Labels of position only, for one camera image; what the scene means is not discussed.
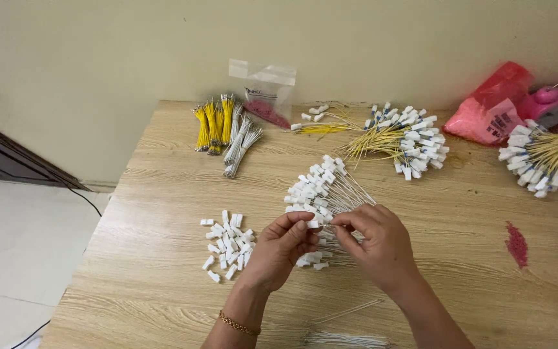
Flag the small heap yellow connector wires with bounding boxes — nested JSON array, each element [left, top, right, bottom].
[[290, 103, 363, 136]]

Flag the dark wooden furniture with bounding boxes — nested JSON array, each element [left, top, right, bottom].
[[0, 112, 91, 192]]

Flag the bound bunch yellow connector wires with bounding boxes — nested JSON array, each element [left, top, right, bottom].
[[497, 98, 558, 199]]

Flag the black cable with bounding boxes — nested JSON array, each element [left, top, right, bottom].
[[66, 186, 103, 219], [10, 319, 52, 349]]

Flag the clear plastic bag with red bits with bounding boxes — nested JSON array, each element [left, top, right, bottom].
[[228, 58, 297, 130]]

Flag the large heap yellow connector wires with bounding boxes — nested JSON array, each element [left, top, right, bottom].
[[337, 101, 451, 182]]

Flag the bundles of bare white wires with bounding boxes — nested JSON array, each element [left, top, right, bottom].
[[222, 101, 264, 179]]

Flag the little pile of red bits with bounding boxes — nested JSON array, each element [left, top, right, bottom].
[[505, 221, 530, 270]]

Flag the pile of loose white connectors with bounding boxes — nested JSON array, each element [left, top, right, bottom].
[[200, 209, 257, 284]]

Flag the spread of loose white wires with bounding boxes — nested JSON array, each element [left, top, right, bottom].
[[302, 298, 392, 349]]

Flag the pink plastic device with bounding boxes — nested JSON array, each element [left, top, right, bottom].
[[516, 81, 558, 130]]

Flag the gold chain bracelet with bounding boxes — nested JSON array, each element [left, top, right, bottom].
[[218, 311, 262, 337]]

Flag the person's right hand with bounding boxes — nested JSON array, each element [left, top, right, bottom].
[[330, 203, 421, 294]]

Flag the person's left hand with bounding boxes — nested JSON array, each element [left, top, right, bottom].
[[239, 211, 323, 293]]

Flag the bundles of bare yellow wires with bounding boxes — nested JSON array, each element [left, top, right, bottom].
[[191, 93, 236, 156]]

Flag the heap of white wires with connectors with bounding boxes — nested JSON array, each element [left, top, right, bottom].
[[283, 154, 377, 271]]

